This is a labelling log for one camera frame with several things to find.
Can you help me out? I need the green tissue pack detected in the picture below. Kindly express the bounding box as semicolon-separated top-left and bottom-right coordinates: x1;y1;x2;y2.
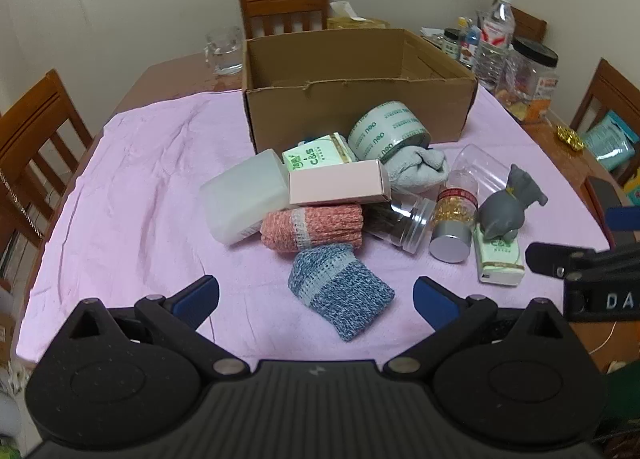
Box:
281;133;358;172
472;224;526;287

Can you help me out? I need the pale pink carton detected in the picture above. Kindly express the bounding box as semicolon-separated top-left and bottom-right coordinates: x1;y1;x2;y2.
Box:
288;159;392;207

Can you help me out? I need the clear water bottle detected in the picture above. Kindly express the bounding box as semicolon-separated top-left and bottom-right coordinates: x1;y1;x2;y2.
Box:
472;0;516;90

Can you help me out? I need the clear jar of brown discs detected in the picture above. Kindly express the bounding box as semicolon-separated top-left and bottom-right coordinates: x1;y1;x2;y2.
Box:
363;187;437;255

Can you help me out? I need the large clear jar black lid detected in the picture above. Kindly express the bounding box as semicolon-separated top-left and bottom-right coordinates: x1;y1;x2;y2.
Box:
495;37;559;124

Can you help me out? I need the wooden chair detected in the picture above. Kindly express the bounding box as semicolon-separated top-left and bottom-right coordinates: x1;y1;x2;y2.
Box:
237;0;331;40
510;6;548;44
0;69;96;290
570;58;640;180

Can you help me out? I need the white sock with blue stripe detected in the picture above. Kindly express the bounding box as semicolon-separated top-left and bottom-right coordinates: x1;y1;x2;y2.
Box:
386;145;451;190

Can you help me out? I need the pink table cloth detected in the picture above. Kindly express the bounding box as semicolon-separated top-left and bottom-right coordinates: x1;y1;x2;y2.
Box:
15;84;613;365

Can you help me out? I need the teal foil packet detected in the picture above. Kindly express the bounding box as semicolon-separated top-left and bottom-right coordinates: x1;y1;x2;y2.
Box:
582;111;640;172

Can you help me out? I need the yellow tissue box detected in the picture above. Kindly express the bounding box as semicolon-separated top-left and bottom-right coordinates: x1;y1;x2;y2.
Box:
327;1;391;30

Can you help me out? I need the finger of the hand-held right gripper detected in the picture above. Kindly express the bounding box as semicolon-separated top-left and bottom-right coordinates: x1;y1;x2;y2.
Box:
525;241;598;281
607;207;640;240

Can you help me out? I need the white translucent plastic container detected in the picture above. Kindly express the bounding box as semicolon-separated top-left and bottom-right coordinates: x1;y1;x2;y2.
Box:
198;149;291;245

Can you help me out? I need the orange knitted sock roll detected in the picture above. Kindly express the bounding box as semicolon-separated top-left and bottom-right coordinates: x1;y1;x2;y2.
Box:
260;204;364;254

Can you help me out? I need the gold capsule bottle silver cap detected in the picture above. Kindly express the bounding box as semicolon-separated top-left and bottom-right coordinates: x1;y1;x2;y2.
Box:
428;171;480;264

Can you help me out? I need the clear plastic cup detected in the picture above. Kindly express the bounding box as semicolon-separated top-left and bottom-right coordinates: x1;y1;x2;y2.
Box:
449;144;511;200

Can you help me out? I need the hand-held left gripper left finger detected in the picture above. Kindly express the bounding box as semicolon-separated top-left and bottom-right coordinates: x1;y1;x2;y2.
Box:
65;275;251;380

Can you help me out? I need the small jar dark lid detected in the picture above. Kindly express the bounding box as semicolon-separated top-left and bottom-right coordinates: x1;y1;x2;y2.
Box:
442;29;461;60

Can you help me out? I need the gold wire ornament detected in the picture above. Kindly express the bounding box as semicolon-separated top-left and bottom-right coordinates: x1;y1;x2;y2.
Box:
556;125;586;154

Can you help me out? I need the green printed tape roll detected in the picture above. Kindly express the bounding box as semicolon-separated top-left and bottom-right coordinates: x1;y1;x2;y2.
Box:
347;100;432;162

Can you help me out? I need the grey animal toy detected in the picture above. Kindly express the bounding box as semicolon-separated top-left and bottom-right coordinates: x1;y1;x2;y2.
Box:
477;164;549;242

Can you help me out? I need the brown cardboard box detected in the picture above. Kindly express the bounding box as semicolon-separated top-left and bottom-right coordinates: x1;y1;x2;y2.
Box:
241;29;478;154

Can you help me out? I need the blue knitted sock roll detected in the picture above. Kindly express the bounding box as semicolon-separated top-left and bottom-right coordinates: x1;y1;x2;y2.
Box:
287;245;396;342

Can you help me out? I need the clear pen holder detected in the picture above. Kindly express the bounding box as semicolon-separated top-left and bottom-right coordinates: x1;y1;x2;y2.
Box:
460;16;483;67

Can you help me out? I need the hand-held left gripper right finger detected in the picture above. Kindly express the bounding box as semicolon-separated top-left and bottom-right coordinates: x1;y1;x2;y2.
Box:
382;276;576;380

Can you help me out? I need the glass mug with water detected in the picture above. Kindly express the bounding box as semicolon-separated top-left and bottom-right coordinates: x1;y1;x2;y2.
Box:
202;26;244;77

